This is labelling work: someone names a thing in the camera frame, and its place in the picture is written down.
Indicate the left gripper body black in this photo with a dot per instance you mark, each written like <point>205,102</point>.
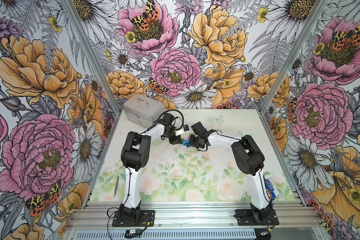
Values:
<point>170,135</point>

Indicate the blue card packet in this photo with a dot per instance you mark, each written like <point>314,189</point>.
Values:
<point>271,190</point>

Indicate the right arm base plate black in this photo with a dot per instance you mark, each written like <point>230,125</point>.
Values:
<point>247,217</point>

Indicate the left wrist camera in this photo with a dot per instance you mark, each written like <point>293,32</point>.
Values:
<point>184,129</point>

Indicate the silver metal box with handle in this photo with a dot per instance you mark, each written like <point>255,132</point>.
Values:
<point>143,110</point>

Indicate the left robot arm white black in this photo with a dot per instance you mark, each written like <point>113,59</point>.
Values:
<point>135,156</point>

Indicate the light blue lego brick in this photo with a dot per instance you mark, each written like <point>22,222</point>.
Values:
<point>186,143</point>

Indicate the aluminium rail frame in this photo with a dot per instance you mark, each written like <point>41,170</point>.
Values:
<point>183,215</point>

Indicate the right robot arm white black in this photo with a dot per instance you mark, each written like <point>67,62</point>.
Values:
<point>250,161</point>

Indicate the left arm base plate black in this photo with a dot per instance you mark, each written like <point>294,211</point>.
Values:
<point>145,217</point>

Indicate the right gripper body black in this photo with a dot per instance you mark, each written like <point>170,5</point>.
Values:
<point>195,142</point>

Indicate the small green circuit board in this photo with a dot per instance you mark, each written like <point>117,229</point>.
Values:
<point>132,232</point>

